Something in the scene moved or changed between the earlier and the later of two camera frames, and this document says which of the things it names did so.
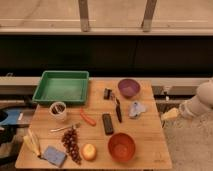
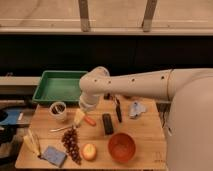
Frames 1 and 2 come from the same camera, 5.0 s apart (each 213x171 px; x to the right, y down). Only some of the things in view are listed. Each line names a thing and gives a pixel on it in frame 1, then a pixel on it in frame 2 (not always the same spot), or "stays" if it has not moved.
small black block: x=107 y=93 stays
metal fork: x=60 y=128 stays
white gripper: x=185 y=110 → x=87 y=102
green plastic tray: x=62 y=86 stays
